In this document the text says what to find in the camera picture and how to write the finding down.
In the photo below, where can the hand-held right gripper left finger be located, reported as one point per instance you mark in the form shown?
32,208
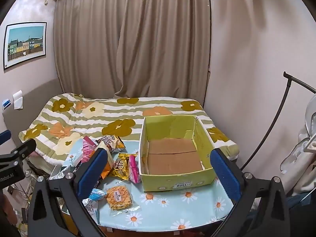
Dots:
92,172

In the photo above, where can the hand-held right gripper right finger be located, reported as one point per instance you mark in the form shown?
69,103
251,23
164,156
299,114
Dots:
226,175

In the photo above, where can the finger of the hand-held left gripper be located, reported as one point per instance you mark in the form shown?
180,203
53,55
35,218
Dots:
5,137
24,149

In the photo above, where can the white orange chips bag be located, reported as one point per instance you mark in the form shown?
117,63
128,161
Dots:
107,170

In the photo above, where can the blue white snack packet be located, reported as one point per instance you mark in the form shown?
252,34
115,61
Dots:
95,196

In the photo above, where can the pink striped snack packet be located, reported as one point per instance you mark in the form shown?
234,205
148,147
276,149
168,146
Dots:
88,148

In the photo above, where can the yellow snack packet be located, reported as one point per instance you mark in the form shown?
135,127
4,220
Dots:
121,166

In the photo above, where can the brown white chips bag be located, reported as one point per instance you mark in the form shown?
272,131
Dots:
112,143

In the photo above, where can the clear waffle packet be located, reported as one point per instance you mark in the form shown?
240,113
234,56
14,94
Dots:
118,197

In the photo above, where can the small pink snack packet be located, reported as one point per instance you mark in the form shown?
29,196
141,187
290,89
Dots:
134,170

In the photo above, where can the green cardboard box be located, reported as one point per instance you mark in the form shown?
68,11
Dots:
172,158

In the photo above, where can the floral striped blanket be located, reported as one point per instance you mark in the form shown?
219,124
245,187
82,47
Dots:
98,126

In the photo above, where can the black clothes rack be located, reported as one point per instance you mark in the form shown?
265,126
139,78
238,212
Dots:
277,118

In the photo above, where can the white hanging garment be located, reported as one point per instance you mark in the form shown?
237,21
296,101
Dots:
303,167

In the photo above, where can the dark blue cloth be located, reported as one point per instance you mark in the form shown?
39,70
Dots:
302,202

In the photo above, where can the beige curtain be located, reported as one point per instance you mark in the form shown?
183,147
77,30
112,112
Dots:
128,42

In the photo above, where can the blue wall tag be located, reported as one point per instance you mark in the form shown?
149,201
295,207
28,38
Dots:
6,103

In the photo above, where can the white wall paper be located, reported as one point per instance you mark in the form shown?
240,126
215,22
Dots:
18,100

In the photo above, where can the wall poster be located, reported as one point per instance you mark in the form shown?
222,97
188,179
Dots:
24,44

